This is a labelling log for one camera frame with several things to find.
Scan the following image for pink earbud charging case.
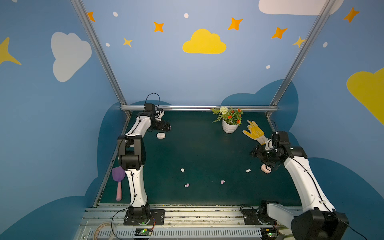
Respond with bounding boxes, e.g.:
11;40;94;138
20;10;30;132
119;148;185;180
261;164;272;174

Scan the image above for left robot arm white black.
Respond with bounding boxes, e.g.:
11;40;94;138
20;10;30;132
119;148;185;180
118;104;171;220

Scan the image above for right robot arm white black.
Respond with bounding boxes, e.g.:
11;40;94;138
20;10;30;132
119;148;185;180
250;131;349;240

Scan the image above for white earbud charging case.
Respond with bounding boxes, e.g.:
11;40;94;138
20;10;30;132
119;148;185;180
156;133;166;140

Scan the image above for yellow work glove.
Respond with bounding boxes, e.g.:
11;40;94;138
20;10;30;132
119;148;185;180
242;120;268;145

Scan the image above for white potted flower plant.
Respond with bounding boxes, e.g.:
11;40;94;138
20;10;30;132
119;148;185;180
211;106;244;134

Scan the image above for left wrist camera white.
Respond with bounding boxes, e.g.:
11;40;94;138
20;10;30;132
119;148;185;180
155;108;165;122

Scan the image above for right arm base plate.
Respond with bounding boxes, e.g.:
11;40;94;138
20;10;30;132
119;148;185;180
241;209;278;225

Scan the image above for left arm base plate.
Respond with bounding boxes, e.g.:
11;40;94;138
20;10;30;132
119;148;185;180
123;208;166;226

